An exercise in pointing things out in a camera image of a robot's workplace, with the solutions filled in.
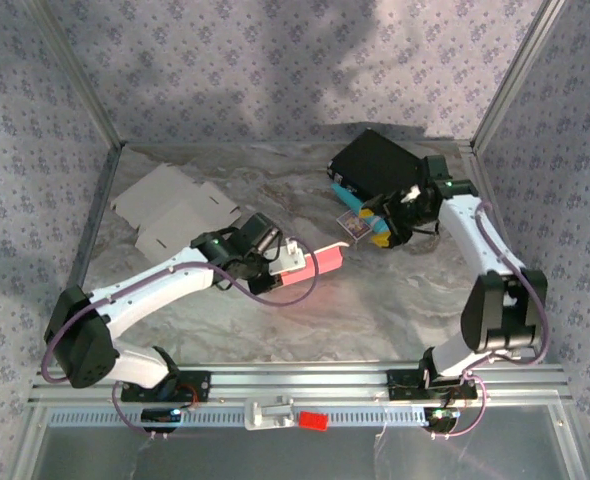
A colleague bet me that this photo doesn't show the teal pen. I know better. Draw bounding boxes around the teal pen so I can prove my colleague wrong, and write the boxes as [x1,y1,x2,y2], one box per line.
[330,182,391,239]

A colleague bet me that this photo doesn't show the wide aluminium frame rail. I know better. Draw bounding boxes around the wide aluminium frame rail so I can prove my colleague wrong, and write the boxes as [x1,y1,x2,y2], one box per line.
[27,363,574,406]

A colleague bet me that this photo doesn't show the white plastic bracket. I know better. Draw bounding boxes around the white plastic bracket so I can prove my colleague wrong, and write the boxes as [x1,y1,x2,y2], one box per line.
[243,394,296,431]

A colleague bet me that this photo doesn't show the red plastic block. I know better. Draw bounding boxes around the red plastic block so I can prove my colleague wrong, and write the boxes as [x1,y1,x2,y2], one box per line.
[298,410,330,431]

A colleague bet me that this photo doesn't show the aluminium table edge rail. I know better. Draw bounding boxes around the aluminium table edge rail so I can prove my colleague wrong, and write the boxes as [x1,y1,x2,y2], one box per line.
[42,143,124,369]
[457,142,544,364]

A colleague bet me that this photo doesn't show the grey metal sheet panel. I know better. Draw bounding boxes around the grey metal sheet panel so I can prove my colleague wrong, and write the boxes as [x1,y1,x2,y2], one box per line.
[19,405,584,480]

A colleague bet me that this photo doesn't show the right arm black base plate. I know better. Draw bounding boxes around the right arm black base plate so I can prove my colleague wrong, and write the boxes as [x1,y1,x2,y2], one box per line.
[387,368,479,401]

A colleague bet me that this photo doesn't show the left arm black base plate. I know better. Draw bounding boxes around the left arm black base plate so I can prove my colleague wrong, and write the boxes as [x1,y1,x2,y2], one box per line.
[120,369,212,403]

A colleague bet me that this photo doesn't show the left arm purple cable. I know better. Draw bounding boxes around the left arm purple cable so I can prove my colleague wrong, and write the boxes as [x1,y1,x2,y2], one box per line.
[41,234,321,442]

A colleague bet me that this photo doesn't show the plain white paper box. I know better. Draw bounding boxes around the plain white paper box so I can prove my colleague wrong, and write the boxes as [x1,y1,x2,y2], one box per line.
[109,163,244,265]

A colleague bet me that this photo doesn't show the pink and white paper box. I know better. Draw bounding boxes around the pink and white paper box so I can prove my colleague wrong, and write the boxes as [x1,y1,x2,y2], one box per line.
[279,239,354,289]

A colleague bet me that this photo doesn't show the slotted grey cable duct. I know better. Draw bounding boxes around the slotted grey cable duct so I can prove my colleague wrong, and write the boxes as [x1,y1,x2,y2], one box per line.
[48,405,441,429]

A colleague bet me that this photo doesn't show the aluminium frame post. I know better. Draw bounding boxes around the aluminium frame post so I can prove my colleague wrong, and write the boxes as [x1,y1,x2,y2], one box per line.
[472,0,571,151]
[27,0,126,149]

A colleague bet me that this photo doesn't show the small card with picture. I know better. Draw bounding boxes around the small card with picture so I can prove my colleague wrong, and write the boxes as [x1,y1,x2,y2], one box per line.
[335,209,371,246]

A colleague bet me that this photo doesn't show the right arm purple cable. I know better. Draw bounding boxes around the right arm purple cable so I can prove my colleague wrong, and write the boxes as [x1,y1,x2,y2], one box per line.
[432,199,550,442]

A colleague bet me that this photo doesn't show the black hard case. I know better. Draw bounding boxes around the black hard case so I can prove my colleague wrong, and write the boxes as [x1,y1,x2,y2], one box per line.
[327,128,426,201]

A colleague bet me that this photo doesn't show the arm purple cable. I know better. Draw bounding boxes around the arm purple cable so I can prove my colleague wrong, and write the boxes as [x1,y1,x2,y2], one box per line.
[41,234,321,442]
[432,199,550,442]

